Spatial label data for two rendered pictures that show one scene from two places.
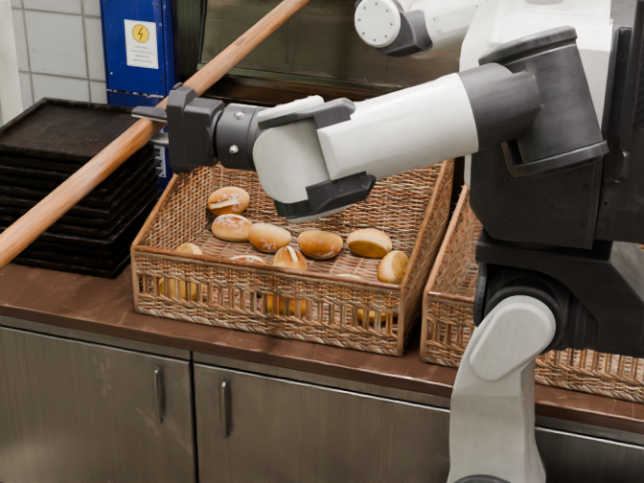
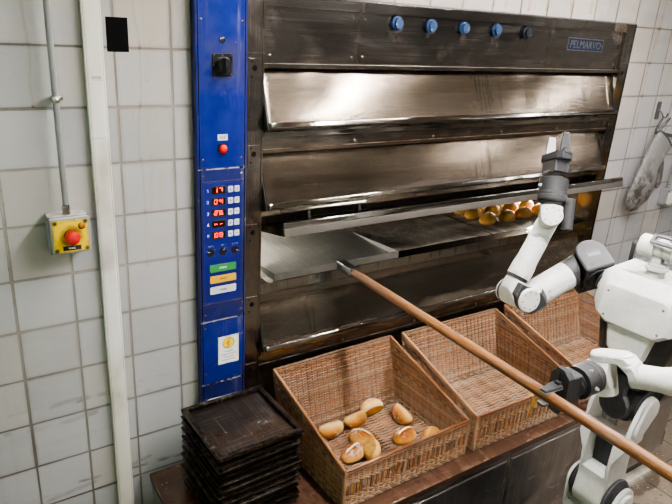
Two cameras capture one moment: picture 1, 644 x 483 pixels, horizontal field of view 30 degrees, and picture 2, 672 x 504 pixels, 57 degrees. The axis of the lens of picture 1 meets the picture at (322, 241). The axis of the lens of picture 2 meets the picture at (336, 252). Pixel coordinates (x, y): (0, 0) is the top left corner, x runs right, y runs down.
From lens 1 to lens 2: 202 cm
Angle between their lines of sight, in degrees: 48
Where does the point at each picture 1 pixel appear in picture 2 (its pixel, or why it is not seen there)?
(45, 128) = (224, 429)
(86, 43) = (181, 361)
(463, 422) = (614, 463)
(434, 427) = (487, 479)
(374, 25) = (529, 302)
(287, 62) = (311, 328)
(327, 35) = (327, 306)
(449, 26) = (555, 292)
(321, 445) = not seen: outside the picture
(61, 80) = (160, 392)
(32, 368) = not seen: outside the picture
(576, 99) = not seen: outside the picture
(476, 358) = (638, 432)
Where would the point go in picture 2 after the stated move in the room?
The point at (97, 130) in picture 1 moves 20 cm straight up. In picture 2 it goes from (252, 414) to (253, 359)
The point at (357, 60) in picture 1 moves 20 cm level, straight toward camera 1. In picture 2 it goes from (345, 314) to (387, 333)
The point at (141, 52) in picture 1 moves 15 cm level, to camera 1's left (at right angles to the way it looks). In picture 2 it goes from (228, 353) to (192, 370)
